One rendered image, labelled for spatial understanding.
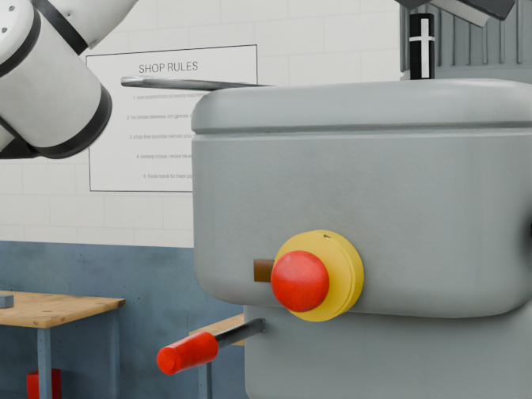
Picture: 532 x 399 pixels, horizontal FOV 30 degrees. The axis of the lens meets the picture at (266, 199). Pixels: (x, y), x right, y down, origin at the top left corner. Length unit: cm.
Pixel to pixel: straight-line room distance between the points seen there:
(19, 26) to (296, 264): 28
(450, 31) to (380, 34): 436
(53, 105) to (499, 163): 34
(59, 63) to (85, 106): 4
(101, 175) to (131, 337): 102
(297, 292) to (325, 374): 18
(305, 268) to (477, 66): 45
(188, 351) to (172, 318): 534
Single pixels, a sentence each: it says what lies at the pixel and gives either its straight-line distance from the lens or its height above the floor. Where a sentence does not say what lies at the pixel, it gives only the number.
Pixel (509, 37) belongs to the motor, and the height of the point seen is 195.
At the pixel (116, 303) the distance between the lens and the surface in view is 606.
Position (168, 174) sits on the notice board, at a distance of 596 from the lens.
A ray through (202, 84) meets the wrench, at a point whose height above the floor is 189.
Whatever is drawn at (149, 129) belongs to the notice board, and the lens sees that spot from 603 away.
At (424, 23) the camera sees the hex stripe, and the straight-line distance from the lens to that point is 88.
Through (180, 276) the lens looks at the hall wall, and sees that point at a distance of 597.
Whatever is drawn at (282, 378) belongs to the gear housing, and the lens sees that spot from 82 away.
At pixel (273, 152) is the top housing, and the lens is 69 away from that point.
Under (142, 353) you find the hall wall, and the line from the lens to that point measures 621.
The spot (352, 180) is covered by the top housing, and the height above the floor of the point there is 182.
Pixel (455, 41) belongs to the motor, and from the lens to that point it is 104.
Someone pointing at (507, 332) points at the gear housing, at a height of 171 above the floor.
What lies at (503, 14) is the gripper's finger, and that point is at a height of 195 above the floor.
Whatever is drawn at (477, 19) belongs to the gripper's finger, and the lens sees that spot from 92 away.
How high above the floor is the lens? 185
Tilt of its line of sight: 4 degrees down
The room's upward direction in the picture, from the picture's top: 1 degrees counter-clockwise
